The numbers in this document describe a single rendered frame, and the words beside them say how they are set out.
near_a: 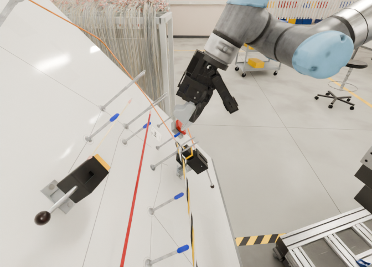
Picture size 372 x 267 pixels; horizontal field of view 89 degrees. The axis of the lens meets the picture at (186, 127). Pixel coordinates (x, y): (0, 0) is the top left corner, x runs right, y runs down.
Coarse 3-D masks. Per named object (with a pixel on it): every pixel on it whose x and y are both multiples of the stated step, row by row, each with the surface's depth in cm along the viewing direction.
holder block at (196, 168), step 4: (196, 148) 57; (196, 152) 55; (200, 152) 58; (196, 156) 54; (200, 156) 57; (188, 160) 55; (192, 160) 54; (196, 160) 54; (200, 160) 54; (204, 160) 57; (188, 164) 55; (192, 164) 55; (196, 164) 55; (200, 164) 55; (204, 164) 55; (192, 168) 56; (196, 168) 56; (200, 168) 56; (204, 168) 56; (196, 172) 56; (200, 172) 56
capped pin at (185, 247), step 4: (180, 248) 30; (184, 248) 29; (188, 248) 29; (172, 252) 30; (176, 252) 30; (180, 252) 29; (164, 256) 31; (168, 256) 30; (148, 260) 32; (152, 260) 32; (156, 260) 31; (160, 260) 31; (148, 264) 31
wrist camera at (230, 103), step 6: (216, 72) 47; (210, 78) 46; (216, 78) 45; (216, 84) 46; (222, 84) 46; (222, 90) 47; (228, 90) 47; (222, 96) 48; (228, 96) 47; (228, 102) 48; (234, 102) 48; (228, 108) 49; (234, 108) 49
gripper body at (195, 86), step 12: (192, 60) 46; (204, 60) 44; (216, 60) 42; (192, 72) 47; (204, 72) 46; (180, 84) 52; (192, 84) 45; (204, 84) 46; (180, 96) 46; (192, 96) 47; (204, 96) 46
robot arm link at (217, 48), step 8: (208, 40) 43; (216, 40) 41; (224, 40) 40; (208, 48) 42; (216, 48) 41; (224, 48) 40; (232, 48) 41; (216, 56) 42; (224, 56) 42; (232, 56) 43
